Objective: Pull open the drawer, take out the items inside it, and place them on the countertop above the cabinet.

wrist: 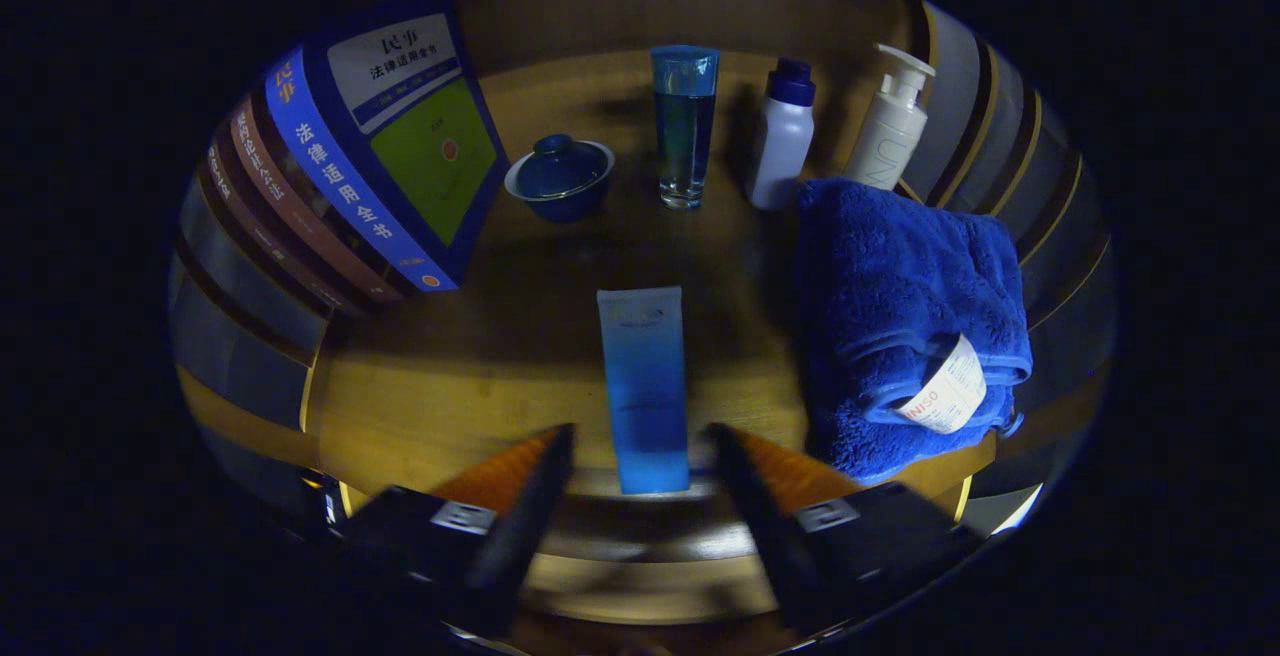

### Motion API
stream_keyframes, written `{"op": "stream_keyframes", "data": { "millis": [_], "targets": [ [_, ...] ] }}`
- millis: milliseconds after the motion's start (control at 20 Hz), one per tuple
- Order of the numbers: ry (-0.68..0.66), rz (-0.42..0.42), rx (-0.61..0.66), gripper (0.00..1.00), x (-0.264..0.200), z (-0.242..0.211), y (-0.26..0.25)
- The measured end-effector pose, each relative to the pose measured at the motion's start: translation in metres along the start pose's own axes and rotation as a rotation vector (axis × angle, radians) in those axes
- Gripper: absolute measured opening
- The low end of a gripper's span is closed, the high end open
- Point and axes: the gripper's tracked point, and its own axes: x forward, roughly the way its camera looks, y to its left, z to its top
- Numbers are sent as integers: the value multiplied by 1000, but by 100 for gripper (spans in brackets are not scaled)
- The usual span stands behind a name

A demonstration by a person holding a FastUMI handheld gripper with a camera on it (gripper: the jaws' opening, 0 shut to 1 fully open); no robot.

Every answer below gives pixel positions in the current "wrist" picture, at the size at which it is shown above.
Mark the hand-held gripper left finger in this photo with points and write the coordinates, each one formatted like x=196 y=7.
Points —
x=520 y=546

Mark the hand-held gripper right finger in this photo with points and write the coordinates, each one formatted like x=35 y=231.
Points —
x=775 y=536

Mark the wooden drawer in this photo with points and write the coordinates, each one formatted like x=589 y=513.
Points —
x=650 y=586

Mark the blue cosmetic tube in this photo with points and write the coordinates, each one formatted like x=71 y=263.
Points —
x=645 y=386

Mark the wooden countertop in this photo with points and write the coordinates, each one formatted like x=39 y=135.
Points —
x=480 y=376

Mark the folded blue towel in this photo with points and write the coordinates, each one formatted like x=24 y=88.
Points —
x=880 y=286

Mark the blue lidded tea cup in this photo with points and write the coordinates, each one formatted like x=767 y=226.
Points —
x=560 y=176

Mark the white bottle with blue cap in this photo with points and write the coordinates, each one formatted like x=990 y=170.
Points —
x=782 y=141

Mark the dark brown book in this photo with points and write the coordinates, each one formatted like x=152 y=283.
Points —
x=255 y=236

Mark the reddish brown book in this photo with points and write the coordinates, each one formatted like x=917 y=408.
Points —
x=295 y=201

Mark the white pump bottle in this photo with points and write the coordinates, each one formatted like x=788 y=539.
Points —
x=885 y=136

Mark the clear blue bottle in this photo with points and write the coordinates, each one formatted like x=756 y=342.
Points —
x=685 y=126

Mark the blue book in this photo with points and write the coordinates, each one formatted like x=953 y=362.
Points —
x=420 y=136

